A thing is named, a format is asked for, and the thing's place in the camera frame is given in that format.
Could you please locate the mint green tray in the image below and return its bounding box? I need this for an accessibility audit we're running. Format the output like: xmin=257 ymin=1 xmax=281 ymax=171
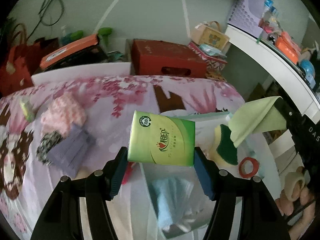
xmin=140 ymin=113 xmax=281 ymax=239

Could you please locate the green dumbbell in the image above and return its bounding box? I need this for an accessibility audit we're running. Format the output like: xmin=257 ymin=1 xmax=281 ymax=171
xmin=97 ymin=27 xmax=113 ymax=54

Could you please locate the leopard print scrunchie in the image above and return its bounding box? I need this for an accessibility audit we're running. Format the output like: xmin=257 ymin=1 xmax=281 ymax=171
xmin=36 ymin=131 xmax=63 ymax=166

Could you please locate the small green tissue pack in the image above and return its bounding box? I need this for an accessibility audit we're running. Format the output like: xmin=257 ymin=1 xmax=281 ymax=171
xmin=20 ymin=97 xmax=35 ymax=122

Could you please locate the plastic bottle green cap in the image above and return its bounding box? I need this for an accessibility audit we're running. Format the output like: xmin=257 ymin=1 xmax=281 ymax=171
xmin=60 ymin=25 xmax=84 ymax=47

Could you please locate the orange black box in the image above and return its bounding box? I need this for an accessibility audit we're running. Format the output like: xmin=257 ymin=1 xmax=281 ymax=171
xmin=40 ymin=34 xmax=107 ymax=72

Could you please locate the purple perforated organizer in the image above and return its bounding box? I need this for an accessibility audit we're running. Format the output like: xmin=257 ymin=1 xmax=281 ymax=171
xmin=227 ymin=0 xmax=265 ymax=38

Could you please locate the yellow gift box with handle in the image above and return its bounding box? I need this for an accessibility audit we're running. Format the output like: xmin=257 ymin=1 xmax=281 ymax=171
xmin=191 ymin=21 xmax=229 ymax=51

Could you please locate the black hanging cable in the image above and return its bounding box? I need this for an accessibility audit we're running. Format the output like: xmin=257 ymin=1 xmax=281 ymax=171
xmin=26 ymin=0 xmax=65 ymax=41

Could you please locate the person's right hand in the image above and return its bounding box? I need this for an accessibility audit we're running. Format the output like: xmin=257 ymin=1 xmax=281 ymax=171
xmin=275 ymin=166 xmax=316 ymax=239

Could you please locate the pink white fuzzy cloth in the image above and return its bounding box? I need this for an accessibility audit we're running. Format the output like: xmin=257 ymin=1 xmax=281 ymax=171
xmin=41 ymin=92 xmax=87 ymax=138

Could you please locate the white headboard panel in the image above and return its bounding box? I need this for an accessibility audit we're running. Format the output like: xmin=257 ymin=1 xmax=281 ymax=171
xmin=31 ymin=62 xmax=132 ymax=86

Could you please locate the red tape roll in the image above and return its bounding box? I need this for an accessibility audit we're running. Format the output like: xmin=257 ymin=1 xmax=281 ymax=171
xmin=239 ymin=157 xmax=259 ymax=179

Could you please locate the blue wet wipes pack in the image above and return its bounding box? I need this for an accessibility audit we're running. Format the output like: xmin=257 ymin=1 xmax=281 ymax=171
xmin=199 ymin=44 xmax=226 ymax=58

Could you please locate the red patterned tin box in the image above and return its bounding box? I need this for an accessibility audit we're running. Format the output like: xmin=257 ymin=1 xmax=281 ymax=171
xmin=187 ymin=42 xmax=227 ymax=74

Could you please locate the red tote bag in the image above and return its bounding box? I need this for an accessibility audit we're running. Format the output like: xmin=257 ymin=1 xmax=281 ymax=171
xmin=1 ymin=23 xmax=42 ymax=97

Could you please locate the cartoon print bedsheet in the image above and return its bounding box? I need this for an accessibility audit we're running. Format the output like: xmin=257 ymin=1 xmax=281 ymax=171
xmin=1 ymin=76 xmax=244 ymax=239

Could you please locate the red cardboard box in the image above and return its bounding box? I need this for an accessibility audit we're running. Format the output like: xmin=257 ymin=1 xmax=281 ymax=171
xmin=131 ymin=39 xmax=207 ymax=78

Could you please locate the orange package on shelf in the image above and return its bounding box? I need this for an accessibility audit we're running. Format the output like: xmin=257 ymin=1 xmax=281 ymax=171
xmin=275 ymin=31 xmax=301 ymax=64

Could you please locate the blue face mask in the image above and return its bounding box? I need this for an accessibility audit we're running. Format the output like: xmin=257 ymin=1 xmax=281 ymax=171
xmin=151 ymin=177 xmax=195 ymax=233

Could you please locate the red pink hair tie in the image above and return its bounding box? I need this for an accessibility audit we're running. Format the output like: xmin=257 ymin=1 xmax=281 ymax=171
xmin=121 ymin=162 xmax=136 ymax=186

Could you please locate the white curved shelf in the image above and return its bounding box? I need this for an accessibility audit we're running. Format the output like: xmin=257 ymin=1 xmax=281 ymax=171
xmin=225 ymin=25 xmax=319 ymax=123

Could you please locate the green scouring sponge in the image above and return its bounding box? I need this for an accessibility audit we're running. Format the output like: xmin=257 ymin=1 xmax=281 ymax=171
xmin=209 ymin=124 xmax=238 ymax=167

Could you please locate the light green cloth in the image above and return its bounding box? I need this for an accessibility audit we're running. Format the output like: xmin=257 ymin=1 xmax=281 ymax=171
xmin=228 ymin=96 xmax=286 ymax=147

